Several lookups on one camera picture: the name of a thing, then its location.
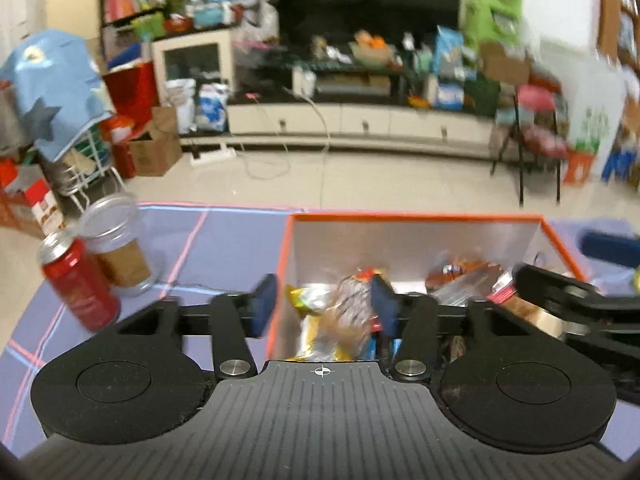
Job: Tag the orange stool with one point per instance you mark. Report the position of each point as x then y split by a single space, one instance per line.
580 167

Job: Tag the brown cardboard box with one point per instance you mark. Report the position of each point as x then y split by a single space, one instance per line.
505 65
155 152

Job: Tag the clear plastic jar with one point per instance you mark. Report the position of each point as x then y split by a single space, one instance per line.
120 255

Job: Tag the fruit bowl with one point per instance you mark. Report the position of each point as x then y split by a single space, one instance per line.
372 47

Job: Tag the red and white carton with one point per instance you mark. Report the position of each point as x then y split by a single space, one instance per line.
30 200

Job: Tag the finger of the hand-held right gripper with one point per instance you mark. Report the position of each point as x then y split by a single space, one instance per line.
550 282
607 249

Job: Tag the chair with pink cushion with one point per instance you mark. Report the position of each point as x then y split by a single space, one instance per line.
535 105

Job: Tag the clear red rice cracker packet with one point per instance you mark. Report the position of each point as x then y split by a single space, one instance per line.
345 315

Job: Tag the red bag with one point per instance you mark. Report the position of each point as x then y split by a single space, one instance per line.
130 87

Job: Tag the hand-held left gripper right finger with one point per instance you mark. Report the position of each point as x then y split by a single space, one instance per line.
382 305

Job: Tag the light blue box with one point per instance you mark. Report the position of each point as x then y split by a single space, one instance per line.
447 50

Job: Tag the white power strip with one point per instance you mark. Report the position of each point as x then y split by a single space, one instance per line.
212 156

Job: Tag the blue fish-shaped cloth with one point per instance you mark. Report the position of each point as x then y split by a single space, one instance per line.
55 75

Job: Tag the red drink can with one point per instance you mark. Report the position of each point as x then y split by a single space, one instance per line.
80 285

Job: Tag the white and blue bag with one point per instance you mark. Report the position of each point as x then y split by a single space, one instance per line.
214 107

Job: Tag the white fridge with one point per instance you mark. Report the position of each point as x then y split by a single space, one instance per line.
595 110

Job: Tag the white and black TV stand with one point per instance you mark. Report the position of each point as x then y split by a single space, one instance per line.
350 120

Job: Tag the green plastic drawer unit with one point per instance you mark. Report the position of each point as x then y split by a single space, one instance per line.
492 5

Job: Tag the white glass-door cabinet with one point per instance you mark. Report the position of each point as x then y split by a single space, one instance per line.
160 60

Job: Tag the shiny gold foil packet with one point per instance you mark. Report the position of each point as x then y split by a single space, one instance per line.
537 320

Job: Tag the blue plaid tablecloth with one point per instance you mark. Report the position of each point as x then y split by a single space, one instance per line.
200 240

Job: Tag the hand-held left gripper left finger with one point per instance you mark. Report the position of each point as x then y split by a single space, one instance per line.
265 305

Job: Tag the orange cardboard box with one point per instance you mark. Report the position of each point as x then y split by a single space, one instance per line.
400 245

